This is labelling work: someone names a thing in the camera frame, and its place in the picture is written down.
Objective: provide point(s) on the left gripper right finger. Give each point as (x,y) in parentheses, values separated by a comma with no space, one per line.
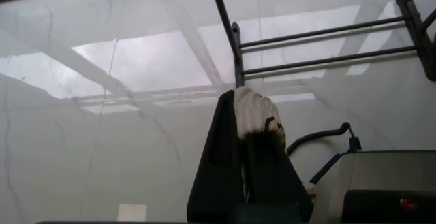
(276,190)

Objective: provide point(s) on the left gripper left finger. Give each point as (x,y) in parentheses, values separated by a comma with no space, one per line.
(218,183)

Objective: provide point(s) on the cream printed garment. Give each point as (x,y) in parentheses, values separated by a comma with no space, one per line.
(252,115)

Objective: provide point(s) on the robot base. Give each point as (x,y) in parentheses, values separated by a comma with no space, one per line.
(374,173)

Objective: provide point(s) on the black clothes rack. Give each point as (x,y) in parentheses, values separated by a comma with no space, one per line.
(327,60)

